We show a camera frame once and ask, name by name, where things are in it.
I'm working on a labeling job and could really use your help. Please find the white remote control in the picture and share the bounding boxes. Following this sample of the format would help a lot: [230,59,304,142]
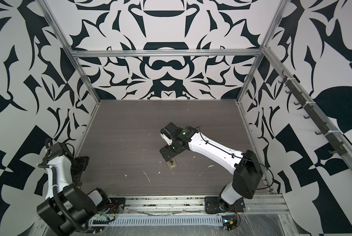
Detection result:
[166,158,178,170]

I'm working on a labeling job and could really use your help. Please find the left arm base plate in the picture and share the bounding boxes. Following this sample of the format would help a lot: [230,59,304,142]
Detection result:
[102,197,126,214]

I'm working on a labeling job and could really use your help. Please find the small green circuit board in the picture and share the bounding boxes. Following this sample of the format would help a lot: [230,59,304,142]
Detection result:
[222,215,241,231]

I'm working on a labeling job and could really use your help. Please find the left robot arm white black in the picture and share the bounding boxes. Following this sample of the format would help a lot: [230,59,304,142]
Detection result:
[37,138,111,236]

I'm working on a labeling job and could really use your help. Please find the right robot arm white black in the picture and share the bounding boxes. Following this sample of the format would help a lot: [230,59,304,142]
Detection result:
[160,123,264,212]

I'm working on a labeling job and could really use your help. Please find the black corrugated cable conduit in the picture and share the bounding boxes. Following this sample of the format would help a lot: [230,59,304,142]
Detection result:
[44,138,109,234]

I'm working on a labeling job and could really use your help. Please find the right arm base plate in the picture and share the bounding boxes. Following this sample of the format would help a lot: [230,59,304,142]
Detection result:
[204,196,245,214]

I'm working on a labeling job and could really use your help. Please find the aluminium frame back bar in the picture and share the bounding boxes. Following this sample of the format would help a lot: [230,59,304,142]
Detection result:
[71,49,261,58]

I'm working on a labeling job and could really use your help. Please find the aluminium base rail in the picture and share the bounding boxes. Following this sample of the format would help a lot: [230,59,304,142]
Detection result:
[37,194,290,217]

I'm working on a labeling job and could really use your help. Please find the black wall hook rack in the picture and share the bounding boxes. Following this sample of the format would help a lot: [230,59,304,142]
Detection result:
[281,70,348,156]

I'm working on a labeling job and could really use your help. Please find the white slotted cable duct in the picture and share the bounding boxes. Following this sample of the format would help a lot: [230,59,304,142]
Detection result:
[90,215,223,227]

